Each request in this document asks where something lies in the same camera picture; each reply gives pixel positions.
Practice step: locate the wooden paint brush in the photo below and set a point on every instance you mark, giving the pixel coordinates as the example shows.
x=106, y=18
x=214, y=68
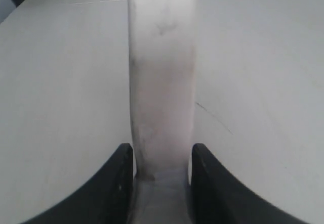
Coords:
x=162, y=66

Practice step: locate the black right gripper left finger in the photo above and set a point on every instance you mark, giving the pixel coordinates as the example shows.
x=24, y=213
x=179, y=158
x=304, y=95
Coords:
x=104, y=198

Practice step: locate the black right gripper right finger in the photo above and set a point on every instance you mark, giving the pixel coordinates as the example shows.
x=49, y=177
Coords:
x=219, y=197

